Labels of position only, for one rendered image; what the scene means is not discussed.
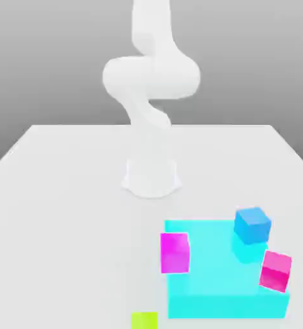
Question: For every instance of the small magenta cube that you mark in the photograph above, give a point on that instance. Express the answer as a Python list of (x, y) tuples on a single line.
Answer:
[(174, 253)]

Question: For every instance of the small blue cube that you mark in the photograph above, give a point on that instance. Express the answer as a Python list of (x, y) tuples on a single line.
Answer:
[(253, 226)]

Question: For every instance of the large cyan box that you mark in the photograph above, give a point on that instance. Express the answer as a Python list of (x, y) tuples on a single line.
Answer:
[(213, 282)]

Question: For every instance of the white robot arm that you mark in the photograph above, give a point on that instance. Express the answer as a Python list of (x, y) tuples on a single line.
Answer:
[(151, 77)]

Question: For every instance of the small pink cube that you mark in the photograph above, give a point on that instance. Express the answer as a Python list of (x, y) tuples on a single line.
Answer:
[(275, 271)]

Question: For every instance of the small yellow-green cube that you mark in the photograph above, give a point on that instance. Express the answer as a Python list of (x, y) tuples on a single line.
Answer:
[(144, 320)]

